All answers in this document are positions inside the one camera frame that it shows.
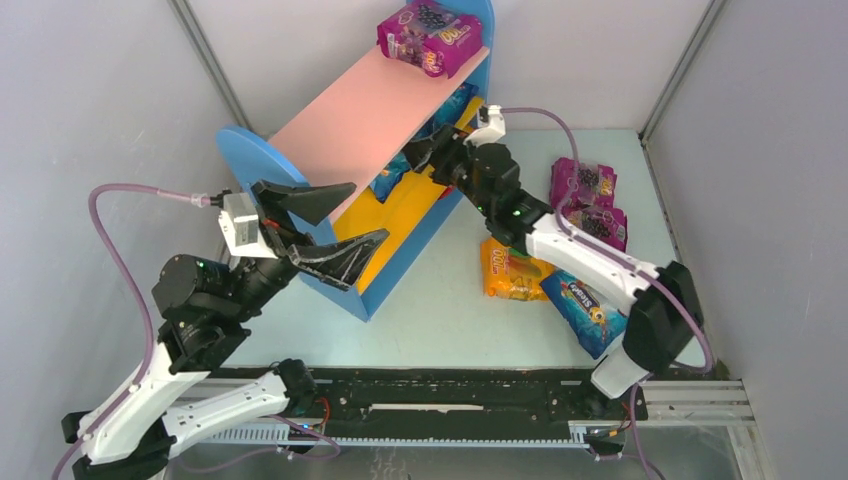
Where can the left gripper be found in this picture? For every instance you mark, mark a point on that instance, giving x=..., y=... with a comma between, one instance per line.
x=275, y=225

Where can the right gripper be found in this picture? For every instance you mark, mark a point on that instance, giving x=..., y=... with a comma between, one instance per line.
x=444, y=154

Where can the blue Blendy candy bag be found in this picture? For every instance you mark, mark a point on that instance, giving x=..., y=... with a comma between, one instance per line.
x=391, y=175

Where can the blue Slendy candy bag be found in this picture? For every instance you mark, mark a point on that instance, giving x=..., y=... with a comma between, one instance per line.
x=597, y=324

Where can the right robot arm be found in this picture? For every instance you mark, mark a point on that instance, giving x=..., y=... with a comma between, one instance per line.
x=660, y=303

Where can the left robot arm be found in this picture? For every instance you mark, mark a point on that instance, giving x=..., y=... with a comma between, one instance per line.
x=205, y=305

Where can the blue candy bag in shelf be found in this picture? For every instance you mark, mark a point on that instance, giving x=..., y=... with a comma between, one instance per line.
x=453, y=107

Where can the blue wooden shelf unit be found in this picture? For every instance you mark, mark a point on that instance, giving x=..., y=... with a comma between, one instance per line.
x=353, y=132

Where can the purple candy bag on shelf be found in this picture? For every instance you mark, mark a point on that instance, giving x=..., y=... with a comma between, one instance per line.
x=430, y=36

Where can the orange candy bag on table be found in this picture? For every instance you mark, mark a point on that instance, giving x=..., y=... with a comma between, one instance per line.
x=507, y=274

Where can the purple candy bag far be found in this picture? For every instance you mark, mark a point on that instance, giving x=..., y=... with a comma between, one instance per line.
x=582, y=184

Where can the purple candy bag near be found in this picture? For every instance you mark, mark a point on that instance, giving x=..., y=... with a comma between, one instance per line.
x=607, y=224

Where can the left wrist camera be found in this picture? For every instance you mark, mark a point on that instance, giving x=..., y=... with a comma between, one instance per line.
x=240, y=226

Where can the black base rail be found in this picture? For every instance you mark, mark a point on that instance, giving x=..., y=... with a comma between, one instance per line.
x=454, y=405

